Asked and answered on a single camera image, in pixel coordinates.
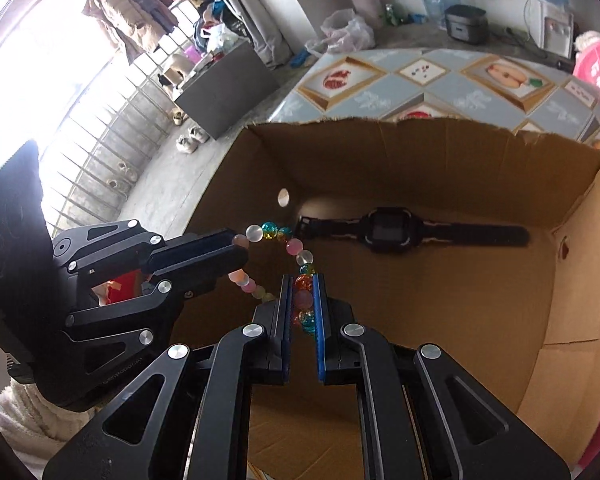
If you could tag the beige shoe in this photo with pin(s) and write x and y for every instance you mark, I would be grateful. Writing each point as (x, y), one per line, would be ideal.
(179, 117)

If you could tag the white plastic bag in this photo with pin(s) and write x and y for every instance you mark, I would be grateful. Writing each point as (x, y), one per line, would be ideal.
(347, 32)

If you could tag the pink floral blanket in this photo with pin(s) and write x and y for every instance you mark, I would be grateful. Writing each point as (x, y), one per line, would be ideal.
(597, 75)

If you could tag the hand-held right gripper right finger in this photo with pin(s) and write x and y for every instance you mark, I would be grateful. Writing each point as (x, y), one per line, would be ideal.
(321, 320)

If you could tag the metal window railing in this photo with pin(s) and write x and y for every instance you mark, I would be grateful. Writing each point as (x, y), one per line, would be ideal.
(100, 150)

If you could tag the grey curtain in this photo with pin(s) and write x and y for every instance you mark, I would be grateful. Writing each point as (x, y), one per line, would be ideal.
(265, 10)

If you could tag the cardboard box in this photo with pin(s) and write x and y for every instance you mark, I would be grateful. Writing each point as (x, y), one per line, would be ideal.
(480, 310)

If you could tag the pile of clothes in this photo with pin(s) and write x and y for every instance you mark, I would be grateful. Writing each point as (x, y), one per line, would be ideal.
(217, 25)

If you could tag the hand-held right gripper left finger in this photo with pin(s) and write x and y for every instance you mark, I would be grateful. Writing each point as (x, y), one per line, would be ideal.
(285, 320)

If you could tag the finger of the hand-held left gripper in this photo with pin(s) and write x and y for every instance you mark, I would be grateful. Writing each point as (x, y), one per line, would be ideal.
(200, 252)
(200, 282)

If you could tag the brown hanging coat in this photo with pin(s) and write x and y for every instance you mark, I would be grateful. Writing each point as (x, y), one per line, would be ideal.
(130, 15)

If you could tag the blue slippers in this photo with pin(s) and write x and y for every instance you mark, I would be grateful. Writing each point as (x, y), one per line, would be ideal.
(301, 58)

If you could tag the grey cabinet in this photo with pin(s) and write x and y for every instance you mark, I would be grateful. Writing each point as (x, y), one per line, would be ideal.
(225, 95)

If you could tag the black rice cooker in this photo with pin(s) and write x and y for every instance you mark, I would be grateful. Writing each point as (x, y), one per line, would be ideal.
(465, 22)

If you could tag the fruit print tablecloth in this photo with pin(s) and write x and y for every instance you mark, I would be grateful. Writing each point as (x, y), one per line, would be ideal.
(460, 90)

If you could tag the white water dispenser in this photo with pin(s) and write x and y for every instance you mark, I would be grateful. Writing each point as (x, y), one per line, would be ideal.
(555, 27)

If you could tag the person's left forearm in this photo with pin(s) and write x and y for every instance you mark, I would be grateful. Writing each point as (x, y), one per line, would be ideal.
(25, 415)

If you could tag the green bottle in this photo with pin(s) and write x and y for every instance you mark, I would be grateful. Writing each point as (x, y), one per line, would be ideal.
(390, 15)

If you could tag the white sneaker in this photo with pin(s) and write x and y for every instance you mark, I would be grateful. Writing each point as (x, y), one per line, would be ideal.
(186, 145)
(199, 135)

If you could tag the red gift bag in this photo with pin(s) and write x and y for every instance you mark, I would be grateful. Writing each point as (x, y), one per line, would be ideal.
(125, 282)

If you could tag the clear empty water bottle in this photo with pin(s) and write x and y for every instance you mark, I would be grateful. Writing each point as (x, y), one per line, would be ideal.
(437, 0)

